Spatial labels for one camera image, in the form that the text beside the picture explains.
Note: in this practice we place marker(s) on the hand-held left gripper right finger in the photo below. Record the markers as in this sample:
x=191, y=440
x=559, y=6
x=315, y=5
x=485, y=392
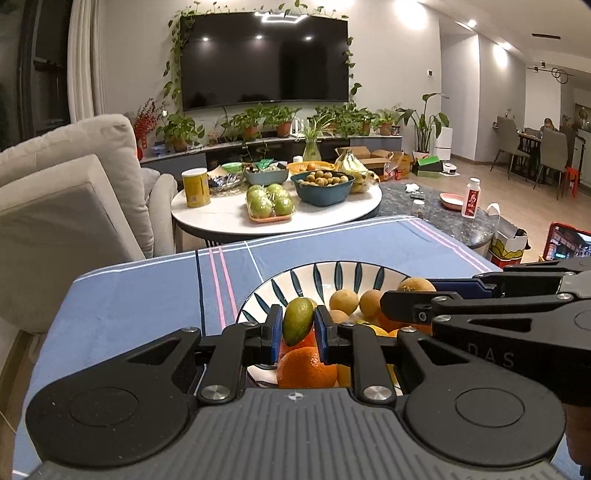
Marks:
x=321, y=334

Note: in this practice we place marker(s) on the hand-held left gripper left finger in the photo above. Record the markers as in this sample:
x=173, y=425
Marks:
x=276, y=332

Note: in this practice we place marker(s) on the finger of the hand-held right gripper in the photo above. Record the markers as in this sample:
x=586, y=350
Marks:
x=461, y=286
x=401, y=307

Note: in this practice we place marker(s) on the small orange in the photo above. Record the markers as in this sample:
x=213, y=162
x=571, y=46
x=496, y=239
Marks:
x=387, y=321

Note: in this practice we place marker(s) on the green oval fruit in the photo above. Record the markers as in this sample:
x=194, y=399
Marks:
x=298, y=321

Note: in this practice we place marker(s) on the brown round fruit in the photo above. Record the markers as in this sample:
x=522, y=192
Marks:
x=371, y=302
x=344, y=300
x=415, y=284
x=338, y=316

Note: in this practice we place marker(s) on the large orange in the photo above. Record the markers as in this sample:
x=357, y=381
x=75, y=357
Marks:
x=307, y=369

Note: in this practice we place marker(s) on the white blue-striped bowl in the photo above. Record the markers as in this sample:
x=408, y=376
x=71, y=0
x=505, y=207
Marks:
x=277, y=288

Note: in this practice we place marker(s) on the person's right forearm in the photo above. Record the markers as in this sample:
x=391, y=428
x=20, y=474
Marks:
x=579, y=443

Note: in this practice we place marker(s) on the pile of small brown fruits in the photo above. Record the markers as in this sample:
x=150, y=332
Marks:
x=323, y=178

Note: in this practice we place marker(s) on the white and yellow paper bag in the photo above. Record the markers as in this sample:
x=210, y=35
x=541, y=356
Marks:
x=505, y=242

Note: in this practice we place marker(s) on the dark marble table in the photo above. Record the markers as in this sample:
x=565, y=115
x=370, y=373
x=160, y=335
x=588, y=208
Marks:
x=438, y=226

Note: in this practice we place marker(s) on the white bottle with red label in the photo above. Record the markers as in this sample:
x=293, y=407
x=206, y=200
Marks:
x=471, y=201

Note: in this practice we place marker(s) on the small jar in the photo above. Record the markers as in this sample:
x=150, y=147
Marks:
x=420, y=210

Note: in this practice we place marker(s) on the pink dish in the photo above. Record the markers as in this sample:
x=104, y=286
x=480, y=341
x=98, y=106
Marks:
x=451, y=200

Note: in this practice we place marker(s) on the white robot vacuum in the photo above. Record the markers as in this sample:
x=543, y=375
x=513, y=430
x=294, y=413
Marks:
x=450, y=170

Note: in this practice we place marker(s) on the phone with red case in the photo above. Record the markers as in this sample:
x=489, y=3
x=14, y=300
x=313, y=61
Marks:
x=570, y=242

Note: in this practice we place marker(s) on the green box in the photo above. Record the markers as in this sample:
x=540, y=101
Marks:
x=429, y=165

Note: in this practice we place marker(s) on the round white coffee table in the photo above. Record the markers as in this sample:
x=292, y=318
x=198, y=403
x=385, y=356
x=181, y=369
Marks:
x=221, y=219

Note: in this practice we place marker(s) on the tray of green apples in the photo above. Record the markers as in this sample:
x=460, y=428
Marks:
x=270, y=203

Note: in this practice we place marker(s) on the teal bowl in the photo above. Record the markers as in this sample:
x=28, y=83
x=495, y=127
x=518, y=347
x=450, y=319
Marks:
x=323, y=196

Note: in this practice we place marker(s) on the blue striped tablecloth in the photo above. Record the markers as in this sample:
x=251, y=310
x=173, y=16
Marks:
x=138, y=300

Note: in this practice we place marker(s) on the white air purifier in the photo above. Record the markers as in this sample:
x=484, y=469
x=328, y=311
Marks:
x=443, y=145

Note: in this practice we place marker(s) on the open cardboard box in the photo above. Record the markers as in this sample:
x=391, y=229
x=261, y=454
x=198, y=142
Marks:
x=355, y=152
x=392, y=161

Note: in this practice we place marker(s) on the bunch of bananas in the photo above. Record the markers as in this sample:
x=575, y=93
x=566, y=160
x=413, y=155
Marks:
x=353, y=168

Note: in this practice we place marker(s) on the red stool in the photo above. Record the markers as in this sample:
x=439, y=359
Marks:
x=570, y=177

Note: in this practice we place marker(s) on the grey dining chair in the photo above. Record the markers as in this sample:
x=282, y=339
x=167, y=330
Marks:
x=508, y=138
x=553, y=150

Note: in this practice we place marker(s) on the grey plastic basket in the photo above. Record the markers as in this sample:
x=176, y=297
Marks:
x=265, y=175

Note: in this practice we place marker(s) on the dining table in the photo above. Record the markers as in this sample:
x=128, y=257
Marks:
x=528, y=143

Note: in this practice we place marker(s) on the glass dish of snacks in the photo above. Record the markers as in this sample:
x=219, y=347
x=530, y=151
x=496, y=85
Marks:
x=224, y=177

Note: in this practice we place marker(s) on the yellow can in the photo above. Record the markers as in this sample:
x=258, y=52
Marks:
x=196, y=189

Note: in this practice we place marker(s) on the tall leafy floor plant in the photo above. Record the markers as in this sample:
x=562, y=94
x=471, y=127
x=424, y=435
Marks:
x=422, y=124

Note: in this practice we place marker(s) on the yellow plastic basket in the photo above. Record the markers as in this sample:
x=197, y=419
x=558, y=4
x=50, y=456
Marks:
x=300, y=167

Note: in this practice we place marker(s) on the green plastic bowl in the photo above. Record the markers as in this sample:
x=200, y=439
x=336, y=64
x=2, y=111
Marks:
x=232, y=167

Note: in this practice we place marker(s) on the spider plant in glass vase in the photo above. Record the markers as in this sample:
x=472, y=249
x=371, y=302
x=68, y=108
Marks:
x=311, y=147

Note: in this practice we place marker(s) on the grey television cabinet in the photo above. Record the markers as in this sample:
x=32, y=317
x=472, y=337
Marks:
x=184, y=159

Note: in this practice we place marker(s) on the row of potted plants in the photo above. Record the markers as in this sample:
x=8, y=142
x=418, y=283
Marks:
x=180, y=129

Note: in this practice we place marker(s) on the beige sofa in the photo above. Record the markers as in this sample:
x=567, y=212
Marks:
x=69, y=221

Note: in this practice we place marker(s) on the red berry branches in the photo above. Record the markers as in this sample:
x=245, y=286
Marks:
x=147, y=120

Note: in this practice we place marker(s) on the white curtain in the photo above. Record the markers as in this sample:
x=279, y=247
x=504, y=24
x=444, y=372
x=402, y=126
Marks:
x=85, y=60

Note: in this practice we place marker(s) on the black wall television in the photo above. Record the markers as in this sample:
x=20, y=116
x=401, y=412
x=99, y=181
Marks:
x=263, y=60

